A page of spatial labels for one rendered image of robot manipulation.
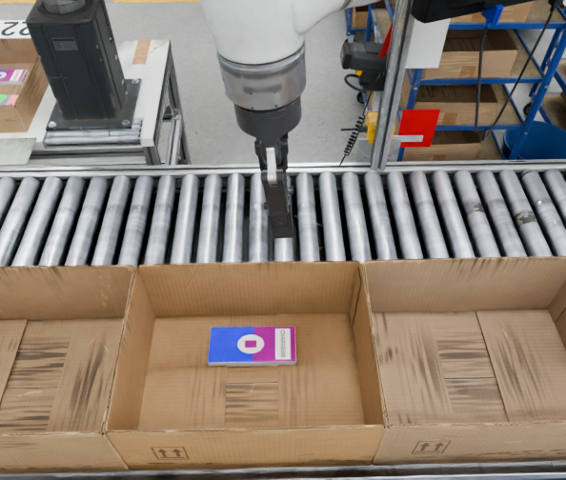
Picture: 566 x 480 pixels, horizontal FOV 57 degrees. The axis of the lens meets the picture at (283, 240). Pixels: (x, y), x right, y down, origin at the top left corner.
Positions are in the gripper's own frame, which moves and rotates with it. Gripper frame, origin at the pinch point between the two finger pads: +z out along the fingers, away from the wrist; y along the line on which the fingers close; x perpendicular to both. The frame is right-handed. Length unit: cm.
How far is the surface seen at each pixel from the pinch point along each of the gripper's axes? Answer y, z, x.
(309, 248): -35, 48, 3
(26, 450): 23.2, 20.9, -38.5
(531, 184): -58, 53, 66
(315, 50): -258, 121, 13
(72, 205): -50, 44, -60
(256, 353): 2.9, 32.5, -7.1
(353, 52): -67, 15, 17
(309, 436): 22.4, 21.5, 2.2
